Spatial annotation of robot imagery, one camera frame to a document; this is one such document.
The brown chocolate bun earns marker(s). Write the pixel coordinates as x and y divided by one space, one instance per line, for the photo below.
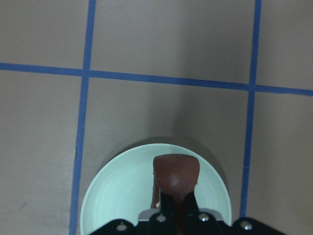
176 176

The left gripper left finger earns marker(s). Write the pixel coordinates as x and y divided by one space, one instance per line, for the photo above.
161 221

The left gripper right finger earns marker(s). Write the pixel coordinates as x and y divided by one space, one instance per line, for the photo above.
206 222

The light green plate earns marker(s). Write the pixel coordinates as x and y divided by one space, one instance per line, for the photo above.
123 188

